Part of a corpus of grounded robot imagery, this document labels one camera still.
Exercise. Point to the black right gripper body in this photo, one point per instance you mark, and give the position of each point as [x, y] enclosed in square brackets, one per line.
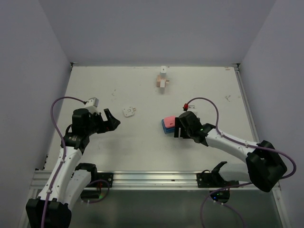
[189, 133]

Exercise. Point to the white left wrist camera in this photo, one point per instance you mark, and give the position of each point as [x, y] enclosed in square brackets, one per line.
[92, 105]

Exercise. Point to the blue cube socket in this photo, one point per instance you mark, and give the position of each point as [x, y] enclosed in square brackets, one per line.
[167, 130]

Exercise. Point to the white plug adapter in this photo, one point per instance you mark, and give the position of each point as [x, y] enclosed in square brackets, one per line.
[129, 111]

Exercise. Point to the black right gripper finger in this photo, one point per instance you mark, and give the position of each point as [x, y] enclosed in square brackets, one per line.
[182, 133]
[177, 128]

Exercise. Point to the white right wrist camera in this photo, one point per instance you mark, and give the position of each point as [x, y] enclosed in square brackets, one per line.
[192, 108]

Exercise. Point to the white charger plug front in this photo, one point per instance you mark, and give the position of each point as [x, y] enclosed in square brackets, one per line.
[162, 86]

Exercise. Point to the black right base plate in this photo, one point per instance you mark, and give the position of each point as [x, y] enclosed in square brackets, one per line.
[212, 179]

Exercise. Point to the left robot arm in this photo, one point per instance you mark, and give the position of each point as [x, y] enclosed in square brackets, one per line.
[52, 208]

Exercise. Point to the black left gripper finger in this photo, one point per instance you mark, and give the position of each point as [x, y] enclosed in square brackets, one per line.
[110, 126]
[109, 116]

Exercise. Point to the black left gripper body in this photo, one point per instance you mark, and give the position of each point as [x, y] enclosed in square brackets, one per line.
[96, 124]

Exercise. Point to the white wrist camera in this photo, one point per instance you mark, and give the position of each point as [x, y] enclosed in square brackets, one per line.
[192, 108]
[92, 105]

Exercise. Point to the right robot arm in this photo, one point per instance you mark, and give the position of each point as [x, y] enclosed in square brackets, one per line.
[260, 164]

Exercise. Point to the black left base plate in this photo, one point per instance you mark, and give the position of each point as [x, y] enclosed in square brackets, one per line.
[102, 180]

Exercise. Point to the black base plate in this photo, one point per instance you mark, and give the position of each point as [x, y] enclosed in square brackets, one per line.
[102, 180]
[212, 179]

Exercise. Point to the aluminium mounting rail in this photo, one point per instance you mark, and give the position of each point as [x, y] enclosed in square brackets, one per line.
[132, 180]

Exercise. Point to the peach cube socket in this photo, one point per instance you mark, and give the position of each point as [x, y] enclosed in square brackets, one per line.
[159, 78]

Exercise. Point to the pink extension socket plug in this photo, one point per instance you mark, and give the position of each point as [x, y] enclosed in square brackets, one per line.
[169, 122]

